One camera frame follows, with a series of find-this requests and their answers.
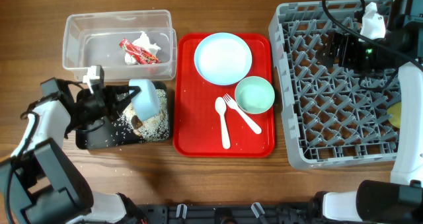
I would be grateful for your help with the white tissue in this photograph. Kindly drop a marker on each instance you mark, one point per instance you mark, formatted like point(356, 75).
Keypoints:
point(144, 42)

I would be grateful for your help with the green bowl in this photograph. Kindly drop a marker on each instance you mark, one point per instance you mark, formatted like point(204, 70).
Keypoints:
point(254, 95)

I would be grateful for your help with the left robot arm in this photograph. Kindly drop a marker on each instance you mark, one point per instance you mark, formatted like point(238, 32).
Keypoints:
point(39, 183)

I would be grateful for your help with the clear plastic bin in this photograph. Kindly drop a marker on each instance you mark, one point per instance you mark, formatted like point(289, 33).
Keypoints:
point(94, 39)

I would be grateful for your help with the yellow plastic cup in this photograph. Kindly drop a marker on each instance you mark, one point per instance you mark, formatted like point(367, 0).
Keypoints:
point(395, 115)

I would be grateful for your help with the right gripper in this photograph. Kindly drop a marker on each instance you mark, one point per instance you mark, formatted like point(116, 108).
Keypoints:
point(336, 42)

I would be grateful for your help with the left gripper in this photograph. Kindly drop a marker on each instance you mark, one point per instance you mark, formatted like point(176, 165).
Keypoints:
point(102, 94)

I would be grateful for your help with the black plastic tray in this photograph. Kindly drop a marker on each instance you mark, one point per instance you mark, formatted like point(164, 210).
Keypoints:
point(103, 134)

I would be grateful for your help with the food scraps and rice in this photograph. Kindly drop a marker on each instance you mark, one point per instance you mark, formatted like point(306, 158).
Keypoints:
point(129, 129)

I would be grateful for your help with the light blue plate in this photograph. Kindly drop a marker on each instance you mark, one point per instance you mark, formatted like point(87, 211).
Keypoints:
point(223, 58)

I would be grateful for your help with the grey dishwasher rack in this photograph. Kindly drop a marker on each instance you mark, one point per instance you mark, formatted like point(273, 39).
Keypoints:
point(331, 116)

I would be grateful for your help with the white plastic spoon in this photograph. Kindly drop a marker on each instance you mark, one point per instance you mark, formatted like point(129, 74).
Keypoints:
point(220, 107)

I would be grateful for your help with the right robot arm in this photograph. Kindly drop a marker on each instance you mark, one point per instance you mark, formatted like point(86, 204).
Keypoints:
point(377, 46)

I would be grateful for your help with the red serving tray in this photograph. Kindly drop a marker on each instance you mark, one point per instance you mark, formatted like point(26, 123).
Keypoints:
point(196, 126)

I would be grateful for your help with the red snack wrapper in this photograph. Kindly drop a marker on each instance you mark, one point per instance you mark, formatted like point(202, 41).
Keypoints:
point(141, 55)

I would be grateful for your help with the light blue bowl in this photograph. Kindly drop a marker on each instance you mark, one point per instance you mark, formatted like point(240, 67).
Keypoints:
point(146, 102)

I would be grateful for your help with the pink plastic fork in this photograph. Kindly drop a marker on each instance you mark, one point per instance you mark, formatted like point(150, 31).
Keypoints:
point(233, 105)

